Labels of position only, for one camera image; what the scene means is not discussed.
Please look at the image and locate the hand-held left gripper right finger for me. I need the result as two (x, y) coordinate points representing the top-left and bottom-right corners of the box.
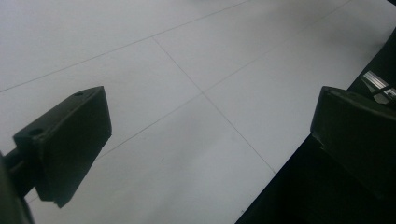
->
(309, 86), (396, 201)

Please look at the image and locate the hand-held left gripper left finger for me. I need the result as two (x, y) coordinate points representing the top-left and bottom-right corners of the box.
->
(3, 86), (113, 209)

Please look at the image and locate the aluminium rail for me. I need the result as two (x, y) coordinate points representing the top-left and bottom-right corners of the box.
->
(361, 70), (396, 105)

